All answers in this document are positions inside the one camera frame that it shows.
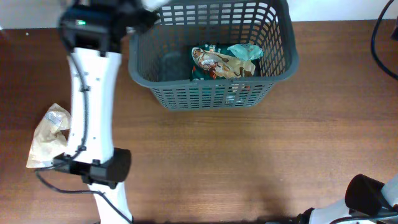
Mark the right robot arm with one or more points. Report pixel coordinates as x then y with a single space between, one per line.
366 201

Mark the grey plastic basket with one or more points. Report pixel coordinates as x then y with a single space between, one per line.
160 59

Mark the beige powder pouch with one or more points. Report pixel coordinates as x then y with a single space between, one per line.
48 139

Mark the green Nescafe coffee bag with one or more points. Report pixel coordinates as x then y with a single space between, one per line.
223 49

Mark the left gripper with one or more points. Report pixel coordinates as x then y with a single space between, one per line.
148 23

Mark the beige brown snack pouch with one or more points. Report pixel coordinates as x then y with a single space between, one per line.
208 65

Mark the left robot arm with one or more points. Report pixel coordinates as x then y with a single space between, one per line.
92 35

